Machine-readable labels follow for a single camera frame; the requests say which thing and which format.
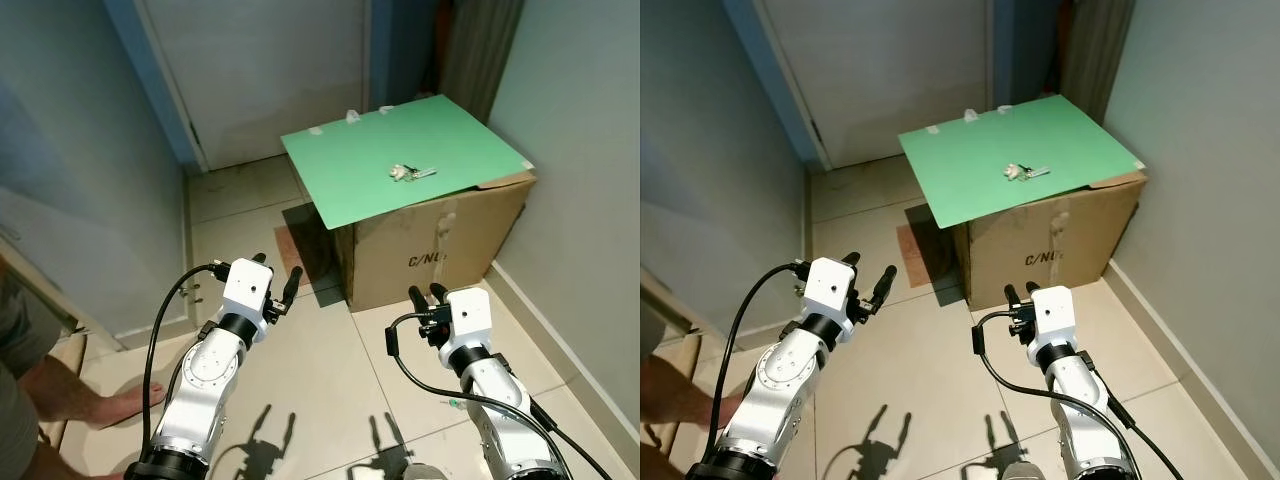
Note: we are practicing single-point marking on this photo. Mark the small green plastic piece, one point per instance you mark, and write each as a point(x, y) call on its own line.
point(455, 403)

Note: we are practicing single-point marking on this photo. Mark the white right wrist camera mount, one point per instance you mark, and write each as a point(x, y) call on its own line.
point(470, 315)
point(1053, 315)

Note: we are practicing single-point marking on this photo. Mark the green board on box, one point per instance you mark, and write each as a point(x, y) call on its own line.
point(1020, 135)
point(400, 140)

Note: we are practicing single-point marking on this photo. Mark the silver bunch of keys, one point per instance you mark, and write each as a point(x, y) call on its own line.
point(408, 173)
point(1024, 172)

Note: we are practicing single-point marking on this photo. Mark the white door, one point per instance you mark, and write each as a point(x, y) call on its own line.
point(880, 70)
point(260, 70)

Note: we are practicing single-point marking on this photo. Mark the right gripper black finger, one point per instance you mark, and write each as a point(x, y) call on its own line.
point(419, 298)
point(1012, 297)
point(1032, 289)
point(440, 293)

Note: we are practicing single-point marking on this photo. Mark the blue door frame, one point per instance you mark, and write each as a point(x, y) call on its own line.
point(150, 70)
point(770, 70)

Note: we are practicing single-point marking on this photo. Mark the flat brown cardboard piece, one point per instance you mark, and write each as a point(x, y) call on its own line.
point(920, 255)
point(300, 262)

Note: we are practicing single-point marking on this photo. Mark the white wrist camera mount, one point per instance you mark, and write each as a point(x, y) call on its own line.
point(1053, 315)
point(245, 285)
point(828, 287)
point(470, 315)

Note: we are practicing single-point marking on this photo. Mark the brown wooden panel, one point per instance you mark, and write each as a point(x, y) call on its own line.
point(1095, 50)
point(480, 50)

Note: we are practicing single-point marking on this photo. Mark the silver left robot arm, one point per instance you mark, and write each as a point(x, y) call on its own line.
point(775, 385)
point(205, 380)

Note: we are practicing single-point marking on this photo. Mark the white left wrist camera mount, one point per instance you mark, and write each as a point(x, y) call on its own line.
point(245, 285)
point(828, 287)

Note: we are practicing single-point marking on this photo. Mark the brown cardboard box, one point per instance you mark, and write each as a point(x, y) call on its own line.
point(1050, 250)
point(430, 250)

